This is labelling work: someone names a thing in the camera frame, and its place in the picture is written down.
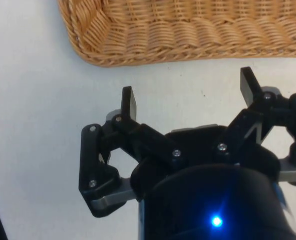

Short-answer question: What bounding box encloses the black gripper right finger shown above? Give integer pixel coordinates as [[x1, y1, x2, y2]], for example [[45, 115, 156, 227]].
[[214, 66, 296, 176]]

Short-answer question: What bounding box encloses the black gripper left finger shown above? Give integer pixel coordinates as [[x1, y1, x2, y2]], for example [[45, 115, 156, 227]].
[[78, 86, 187, 219]]

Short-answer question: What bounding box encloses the rectangular wicker basket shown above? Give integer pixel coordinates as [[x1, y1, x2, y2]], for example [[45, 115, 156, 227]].
[[57, 0, 296, 68]]

